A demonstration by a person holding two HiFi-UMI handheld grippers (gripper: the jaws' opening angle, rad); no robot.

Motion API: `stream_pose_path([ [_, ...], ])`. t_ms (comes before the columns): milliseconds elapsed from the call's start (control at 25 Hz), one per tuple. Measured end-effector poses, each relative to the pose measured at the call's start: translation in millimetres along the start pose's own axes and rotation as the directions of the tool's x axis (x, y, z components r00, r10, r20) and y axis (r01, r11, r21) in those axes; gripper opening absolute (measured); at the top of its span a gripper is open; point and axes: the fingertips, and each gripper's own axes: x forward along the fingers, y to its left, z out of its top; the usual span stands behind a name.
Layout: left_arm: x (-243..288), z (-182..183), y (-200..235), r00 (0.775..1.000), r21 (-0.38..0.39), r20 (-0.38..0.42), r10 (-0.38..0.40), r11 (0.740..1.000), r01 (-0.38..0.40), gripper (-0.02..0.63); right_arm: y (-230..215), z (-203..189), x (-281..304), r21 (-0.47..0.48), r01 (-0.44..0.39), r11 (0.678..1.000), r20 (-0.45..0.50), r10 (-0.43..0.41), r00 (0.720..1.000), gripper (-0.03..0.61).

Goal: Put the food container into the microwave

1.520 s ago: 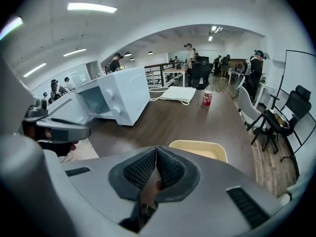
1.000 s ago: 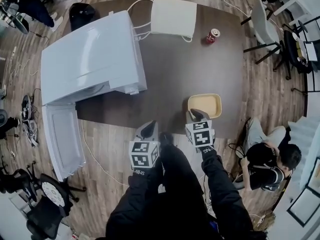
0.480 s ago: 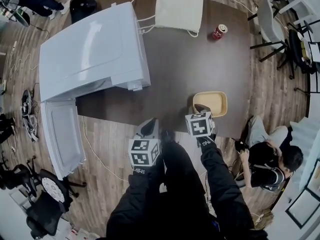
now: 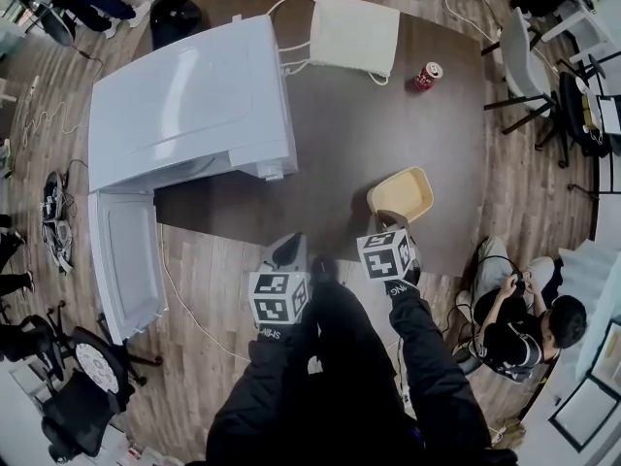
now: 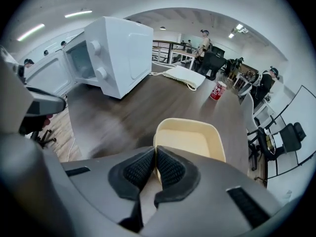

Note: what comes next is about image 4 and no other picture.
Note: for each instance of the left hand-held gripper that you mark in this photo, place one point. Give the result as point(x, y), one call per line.
point(276, 299)

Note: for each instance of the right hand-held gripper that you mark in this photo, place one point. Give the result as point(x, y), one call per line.
point(385, 255)

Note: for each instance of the yellow plastic bowl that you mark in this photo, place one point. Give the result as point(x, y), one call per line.
point(405, 192)

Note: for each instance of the white microwave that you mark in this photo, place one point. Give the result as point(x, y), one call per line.
point(184, 90)

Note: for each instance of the person's left forearm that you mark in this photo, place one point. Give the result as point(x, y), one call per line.
point(271, 372)

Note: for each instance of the person's right forearm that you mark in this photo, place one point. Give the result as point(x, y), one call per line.
point(427, 338)

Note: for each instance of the person's black-clothed body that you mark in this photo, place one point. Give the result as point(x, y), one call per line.
point(349, 357)

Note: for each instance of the red soda can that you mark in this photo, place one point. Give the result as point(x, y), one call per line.
point(427, 76)

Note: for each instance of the white flat box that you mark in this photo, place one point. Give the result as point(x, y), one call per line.
point(354, 32)

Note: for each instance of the white chair with black legs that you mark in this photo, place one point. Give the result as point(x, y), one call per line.
point(521, 61)

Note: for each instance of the black chair holding papers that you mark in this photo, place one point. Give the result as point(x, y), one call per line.
point(577, 109)

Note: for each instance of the round patterned seat cushion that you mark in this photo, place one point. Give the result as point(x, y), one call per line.
point(97, 369)

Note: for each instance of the black office chair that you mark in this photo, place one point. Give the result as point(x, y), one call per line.
point(82, 406)

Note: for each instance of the black bag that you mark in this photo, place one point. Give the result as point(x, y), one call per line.
point(174, 20)

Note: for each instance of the black swivel chair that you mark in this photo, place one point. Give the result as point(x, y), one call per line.
point(26, 340)

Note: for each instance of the white power strip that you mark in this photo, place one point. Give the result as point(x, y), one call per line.
point(33, 89)

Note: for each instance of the black picture frame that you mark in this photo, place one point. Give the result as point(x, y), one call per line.
point(577, 413)

